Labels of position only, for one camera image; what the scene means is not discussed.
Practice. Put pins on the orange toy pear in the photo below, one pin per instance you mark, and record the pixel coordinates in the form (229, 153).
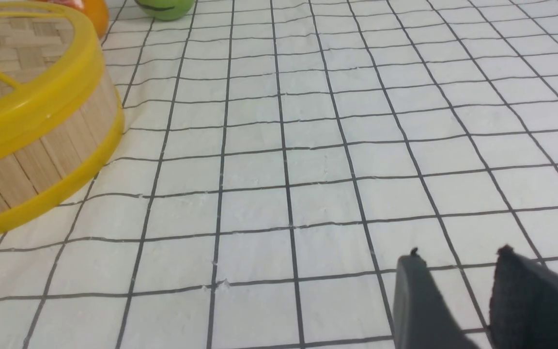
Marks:
(96, 10)

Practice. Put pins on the white grid tablecloth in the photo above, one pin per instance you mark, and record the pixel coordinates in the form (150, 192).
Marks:
(282, 154)

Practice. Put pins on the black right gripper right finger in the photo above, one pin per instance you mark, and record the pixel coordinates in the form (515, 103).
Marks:
(524, 303)

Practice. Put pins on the yellow rimmed bamboo steamer basket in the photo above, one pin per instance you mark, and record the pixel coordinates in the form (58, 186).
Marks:
(50, 152)

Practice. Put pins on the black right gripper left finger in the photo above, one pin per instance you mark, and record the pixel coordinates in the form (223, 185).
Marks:
(421, 318)

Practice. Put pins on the yellow rimmed bamboo steamer lid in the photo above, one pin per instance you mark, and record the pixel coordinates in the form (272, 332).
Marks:
(51, 66)

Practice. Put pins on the green toy watermelon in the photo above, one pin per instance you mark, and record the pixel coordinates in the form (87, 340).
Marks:
(165, 10)

